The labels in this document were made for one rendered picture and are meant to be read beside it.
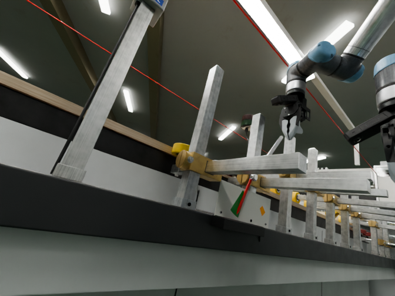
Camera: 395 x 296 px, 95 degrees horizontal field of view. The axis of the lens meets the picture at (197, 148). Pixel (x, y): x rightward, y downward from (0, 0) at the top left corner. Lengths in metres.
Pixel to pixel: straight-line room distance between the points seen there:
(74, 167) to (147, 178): 0.31
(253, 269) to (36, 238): 0.59
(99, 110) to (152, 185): 0.34
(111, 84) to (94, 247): 0.32
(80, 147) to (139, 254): 0.25
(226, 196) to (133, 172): 0.31
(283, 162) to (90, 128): 0.36
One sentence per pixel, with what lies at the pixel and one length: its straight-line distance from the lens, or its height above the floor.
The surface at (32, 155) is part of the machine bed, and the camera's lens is 0.61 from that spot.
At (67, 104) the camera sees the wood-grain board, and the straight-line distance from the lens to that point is 0.63.
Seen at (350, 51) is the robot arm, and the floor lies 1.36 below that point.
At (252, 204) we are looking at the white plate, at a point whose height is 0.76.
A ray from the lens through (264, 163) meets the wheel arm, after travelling 0.38.
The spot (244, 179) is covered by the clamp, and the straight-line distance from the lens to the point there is 0.63.
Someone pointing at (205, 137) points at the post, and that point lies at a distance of 0.52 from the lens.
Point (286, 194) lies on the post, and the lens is 0.87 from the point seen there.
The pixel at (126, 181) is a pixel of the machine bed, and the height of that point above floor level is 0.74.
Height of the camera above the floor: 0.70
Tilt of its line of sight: 19 degrees up
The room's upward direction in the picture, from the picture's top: 14 degrees clockwise
